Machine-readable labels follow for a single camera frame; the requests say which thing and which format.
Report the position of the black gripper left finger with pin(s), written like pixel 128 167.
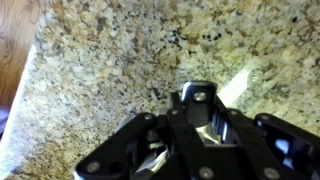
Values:
pixel 126 143

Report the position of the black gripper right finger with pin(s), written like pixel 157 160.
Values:
pixel 253 146

